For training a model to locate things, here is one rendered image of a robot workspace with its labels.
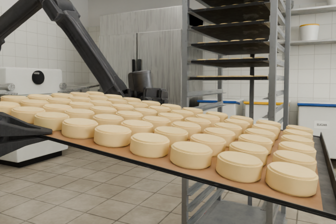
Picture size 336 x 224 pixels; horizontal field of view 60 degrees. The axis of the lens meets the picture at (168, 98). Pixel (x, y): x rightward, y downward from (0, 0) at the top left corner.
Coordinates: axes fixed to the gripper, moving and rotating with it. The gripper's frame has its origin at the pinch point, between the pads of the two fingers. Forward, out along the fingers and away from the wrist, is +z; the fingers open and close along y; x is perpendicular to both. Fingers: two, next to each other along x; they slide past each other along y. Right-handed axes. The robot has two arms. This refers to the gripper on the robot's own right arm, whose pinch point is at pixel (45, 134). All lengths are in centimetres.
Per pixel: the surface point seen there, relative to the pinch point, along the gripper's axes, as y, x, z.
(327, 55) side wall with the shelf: 41, 259, 339
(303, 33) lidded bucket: 66, 265, 300
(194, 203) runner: -68, 101, 77
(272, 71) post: 12, 68, 94
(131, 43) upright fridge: 39, 379, 96
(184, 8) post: 41, 104, 62
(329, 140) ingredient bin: -62, 203, 298
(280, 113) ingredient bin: -38, 245, 259
